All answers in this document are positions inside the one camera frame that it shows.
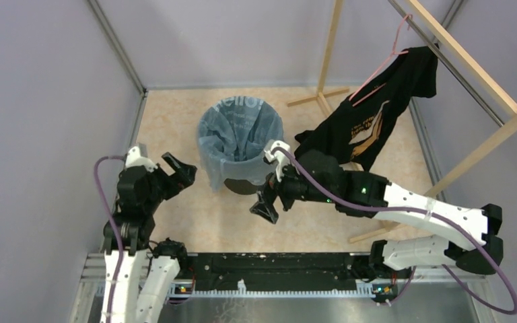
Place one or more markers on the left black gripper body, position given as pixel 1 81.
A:
pixel 164 186

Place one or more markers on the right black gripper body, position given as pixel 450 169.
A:
pixel 291 187

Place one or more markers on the light blue plastic trash bag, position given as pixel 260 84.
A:
pixel 231 136

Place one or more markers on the black plastic trash bin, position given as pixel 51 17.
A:
pixel 241 187

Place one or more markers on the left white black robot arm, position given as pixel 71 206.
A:
pixel 138 277

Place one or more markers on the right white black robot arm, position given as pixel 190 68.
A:
pixel 466 238

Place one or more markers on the black printed t-shirt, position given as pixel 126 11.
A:
pixel 361 125

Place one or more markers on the pink clothes hanger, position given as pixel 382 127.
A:
pixel 394 52

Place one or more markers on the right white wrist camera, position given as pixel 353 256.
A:
pixel 275 153

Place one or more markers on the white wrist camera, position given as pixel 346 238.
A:
pixel 275 153
pixel 137 156

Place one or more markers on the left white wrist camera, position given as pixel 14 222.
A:
pixel 137 156

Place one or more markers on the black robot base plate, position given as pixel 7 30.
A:
pixel 311 271

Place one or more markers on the grey cable duct rail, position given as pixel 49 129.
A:
pixel 178 291

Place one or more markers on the metal clothes rail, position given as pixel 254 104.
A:
pixel 434 45

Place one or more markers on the wooden clothes rack frame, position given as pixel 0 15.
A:
pixel 455 124

